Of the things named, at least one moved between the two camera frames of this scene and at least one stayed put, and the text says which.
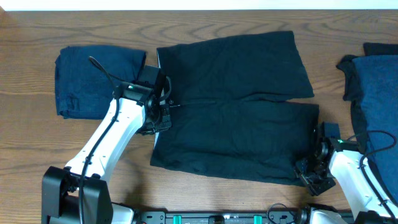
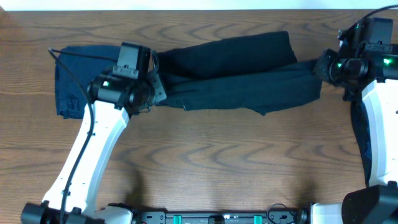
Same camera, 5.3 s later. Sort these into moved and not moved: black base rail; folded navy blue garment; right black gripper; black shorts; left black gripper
Moved: right black gripper; left black gripper; black shorts
Not moved: folded navy blue garment; black base rail
